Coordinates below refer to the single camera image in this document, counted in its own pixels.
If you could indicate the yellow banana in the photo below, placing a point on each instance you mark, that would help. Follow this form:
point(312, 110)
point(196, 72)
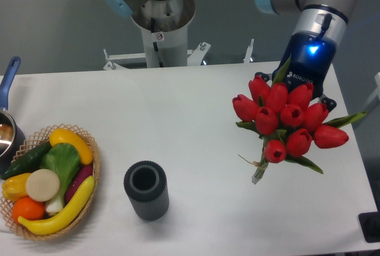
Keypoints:
point(66, 216)

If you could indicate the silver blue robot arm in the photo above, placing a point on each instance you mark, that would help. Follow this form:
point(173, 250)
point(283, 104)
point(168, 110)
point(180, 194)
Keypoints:
point(330, 16)

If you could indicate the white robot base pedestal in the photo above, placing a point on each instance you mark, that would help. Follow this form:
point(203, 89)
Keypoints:
point(165, 22)

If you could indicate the blue handled saucepan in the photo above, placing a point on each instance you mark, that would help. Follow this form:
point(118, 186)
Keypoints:
point(11, 135)

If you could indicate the green cucumber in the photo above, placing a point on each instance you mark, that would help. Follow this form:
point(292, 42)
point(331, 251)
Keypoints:
point(28, 162)

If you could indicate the yellow squash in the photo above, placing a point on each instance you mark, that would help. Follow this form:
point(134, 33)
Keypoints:
point(62, 135)

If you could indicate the white metal mounting bracket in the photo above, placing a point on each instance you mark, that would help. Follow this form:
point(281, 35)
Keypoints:
point(157, 57)

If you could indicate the beige round disc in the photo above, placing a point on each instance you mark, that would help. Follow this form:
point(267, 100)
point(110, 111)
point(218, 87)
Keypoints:
point(42, 185)

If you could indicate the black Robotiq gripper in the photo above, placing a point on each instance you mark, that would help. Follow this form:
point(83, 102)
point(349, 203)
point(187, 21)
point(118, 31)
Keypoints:
point(310, 57)

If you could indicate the green bok choy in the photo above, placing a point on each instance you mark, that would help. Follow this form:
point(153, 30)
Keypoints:
point(64, 160)

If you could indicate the orange fruit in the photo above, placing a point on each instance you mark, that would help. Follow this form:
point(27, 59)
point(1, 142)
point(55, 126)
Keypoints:
point(28, 208)

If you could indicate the purple sweet potato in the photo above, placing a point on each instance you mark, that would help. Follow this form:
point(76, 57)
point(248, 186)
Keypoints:
point(82, 174)

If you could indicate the white frame at right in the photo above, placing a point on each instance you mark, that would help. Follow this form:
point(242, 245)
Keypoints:
point(371, 103)

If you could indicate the red tulip bouquet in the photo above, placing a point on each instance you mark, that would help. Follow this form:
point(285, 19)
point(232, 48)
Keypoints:
point(287, 122)

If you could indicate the yellow bell pepper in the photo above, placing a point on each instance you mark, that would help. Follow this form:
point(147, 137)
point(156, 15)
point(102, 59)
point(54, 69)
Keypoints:
point(14, 188)

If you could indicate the dark grey ribbed vase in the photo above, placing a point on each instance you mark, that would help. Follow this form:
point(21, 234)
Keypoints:
point(145, 184)

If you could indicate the black device at edge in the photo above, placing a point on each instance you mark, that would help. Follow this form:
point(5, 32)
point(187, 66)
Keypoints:
point(369, 223)

